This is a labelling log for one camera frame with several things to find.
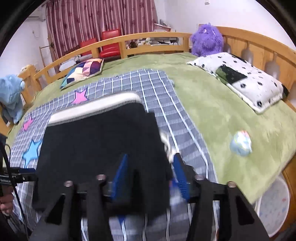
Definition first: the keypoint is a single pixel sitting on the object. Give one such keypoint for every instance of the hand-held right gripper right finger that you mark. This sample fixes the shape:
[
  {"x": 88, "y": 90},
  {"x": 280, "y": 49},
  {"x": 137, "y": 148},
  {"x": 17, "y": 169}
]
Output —
[{"x": 181, "y": 180}]

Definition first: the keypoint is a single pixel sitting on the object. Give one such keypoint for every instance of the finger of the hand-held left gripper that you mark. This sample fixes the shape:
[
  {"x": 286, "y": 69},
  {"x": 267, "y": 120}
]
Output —
[{"x": 23, "y": 175}]

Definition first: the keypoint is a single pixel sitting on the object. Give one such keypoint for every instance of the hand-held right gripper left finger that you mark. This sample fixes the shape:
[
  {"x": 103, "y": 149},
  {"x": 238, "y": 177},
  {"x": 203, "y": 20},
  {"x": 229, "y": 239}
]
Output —
[{"x": 121, "y": 176}]

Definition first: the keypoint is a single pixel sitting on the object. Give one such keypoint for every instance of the black pants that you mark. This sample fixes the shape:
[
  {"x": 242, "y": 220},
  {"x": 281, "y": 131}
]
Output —
[{"x": 92, "y": 150}]

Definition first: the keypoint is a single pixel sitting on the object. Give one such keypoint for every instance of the person's left hand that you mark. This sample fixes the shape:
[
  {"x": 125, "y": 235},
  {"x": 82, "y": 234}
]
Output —
[{"x": 7, "y": 205}]

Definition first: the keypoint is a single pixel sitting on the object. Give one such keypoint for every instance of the small pastel ball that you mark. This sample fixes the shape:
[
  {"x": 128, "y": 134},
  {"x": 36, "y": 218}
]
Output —
[{"x": 241, "y": 143}]

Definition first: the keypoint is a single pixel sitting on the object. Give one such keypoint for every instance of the light blue fleece blanket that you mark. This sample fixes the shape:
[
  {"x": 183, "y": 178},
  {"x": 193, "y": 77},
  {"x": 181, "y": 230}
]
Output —
[{"x": 11, "y": 97}]

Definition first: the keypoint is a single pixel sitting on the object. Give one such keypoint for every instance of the green fleece blanket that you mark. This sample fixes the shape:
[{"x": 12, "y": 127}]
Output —
[{"x": 219, "y": 104}]

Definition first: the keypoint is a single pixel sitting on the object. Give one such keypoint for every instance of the grey checked bed sheet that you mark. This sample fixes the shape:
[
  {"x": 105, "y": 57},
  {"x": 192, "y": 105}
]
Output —
[{"x": 157, "y": 92}]

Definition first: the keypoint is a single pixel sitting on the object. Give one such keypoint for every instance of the white star-print basket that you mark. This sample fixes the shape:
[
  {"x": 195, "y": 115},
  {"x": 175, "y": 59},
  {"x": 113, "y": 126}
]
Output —
[{"x": 275, "y": 208}]

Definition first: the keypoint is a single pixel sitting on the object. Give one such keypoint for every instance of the geometric patterned pillow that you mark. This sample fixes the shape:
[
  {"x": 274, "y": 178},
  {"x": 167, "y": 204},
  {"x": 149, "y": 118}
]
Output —
[{"x": 83, "y": 70}]

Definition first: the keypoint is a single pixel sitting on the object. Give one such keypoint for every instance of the white dotted pillow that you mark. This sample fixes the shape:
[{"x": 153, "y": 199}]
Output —
[{"x": 254, "y": 85}]

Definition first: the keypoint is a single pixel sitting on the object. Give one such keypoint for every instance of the wooden coat rack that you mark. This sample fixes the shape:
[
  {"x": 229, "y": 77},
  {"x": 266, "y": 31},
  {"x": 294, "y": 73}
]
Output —
[{"x": 42, "y": 53}]

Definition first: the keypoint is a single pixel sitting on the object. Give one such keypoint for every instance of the red chair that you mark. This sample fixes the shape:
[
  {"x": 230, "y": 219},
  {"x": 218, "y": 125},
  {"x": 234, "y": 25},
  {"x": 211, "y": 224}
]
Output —
[
  {"x": 111, "y": 42},
  {"x": 89, "y": 45}
]

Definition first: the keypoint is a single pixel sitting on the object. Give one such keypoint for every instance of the purple plush toy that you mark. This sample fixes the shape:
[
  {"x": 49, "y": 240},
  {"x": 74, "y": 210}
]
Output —
[{"x": 207, "y": 40}]

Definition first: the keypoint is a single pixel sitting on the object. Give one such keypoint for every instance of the maroon striped curtain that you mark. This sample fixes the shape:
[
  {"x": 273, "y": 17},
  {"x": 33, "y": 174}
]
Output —
[{"x": 97, "y": 20}]

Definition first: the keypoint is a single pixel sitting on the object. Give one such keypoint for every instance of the white air conditioner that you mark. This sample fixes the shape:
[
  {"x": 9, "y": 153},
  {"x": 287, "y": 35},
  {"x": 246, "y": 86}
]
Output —
[{"x": 35, "y": 19}]

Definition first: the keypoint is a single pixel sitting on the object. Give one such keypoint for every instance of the wooden bed frame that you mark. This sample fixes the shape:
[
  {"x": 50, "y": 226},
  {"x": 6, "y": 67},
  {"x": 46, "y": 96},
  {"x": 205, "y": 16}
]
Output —
[{"x": 233, "y": 41}]

